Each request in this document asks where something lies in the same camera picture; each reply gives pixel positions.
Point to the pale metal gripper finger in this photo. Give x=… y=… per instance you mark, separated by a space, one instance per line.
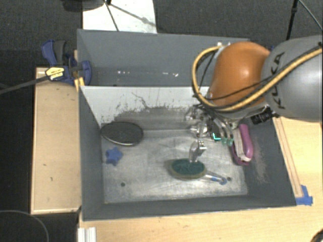
x=198 y=130
x=196 y=152

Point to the purple plastic tool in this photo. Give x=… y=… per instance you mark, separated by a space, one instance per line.
x=246 y=141

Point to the dark grey oval disc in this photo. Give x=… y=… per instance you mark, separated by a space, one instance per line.
x=122 y=133

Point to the blue star-shaped toy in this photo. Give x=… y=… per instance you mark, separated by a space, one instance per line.
x=114 y=156

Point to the grey metal bin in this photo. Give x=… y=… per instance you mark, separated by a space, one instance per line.
x=151 y=59

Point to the pale wood board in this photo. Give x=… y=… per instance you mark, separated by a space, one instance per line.
x=56 y=147

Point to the black cylinder on white bracket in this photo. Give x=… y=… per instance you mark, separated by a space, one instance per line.
x=262 y=116

